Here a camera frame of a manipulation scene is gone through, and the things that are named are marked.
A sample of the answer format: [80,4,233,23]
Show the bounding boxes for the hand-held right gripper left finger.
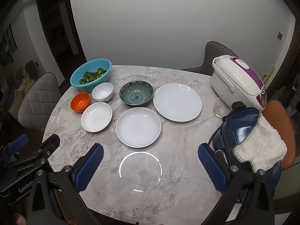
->
[27,143,105,225]

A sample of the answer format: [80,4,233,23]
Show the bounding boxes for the dark door frame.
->
[35,0,88,82]

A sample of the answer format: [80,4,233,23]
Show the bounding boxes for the teal plastic colander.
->
[70,59,112,92]

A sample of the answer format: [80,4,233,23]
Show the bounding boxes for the dark brown chair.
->
[181,41,237,77]

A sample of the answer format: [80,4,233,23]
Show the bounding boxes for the white towel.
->
[232,112,287,173]

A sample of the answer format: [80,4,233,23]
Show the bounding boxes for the green leafy vegetables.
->
[79,68,108,85]

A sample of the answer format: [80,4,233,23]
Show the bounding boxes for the small deep white plate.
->
[81,102,113,133]

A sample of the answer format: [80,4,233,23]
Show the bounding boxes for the navy blue electric cooker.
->
[207,101,282,203]

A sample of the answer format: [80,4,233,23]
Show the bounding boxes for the white purple rice cooker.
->
[211,55,268,112]

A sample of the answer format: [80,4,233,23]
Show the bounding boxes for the orange bowl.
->
[70,92,91,114]

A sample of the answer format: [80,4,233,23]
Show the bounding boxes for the large white plate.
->
[153,83,202,123]

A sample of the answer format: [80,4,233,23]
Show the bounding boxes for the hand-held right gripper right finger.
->
[197,142,276,225]

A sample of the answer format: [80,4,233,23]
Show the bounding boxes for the orange chair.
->
[266,100,296,170]

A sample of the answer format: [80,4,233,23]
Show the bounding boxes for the grey quilted chair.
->
[17,72,62,132]

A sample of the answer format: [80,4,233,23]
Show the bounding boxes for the small white bowl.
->
[91,82,114,103]

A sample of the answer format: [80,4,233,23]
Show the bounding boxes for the blue floral patterned bowl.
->
[119,80,154,106]

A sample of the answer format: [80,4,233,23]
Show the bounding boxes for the medium white plate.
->
[115,107,162,148]

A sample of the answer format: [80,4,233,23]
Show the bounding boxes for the group of framed wall pictures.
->
[0,25,17,68]

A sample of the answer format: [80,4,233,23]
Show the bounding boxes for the clear glass cup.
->
[214,95,235,118]

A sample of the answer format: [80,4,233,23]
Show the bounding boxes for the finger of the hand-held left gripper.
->
[10,134,60,169]
[6,134,29,163]

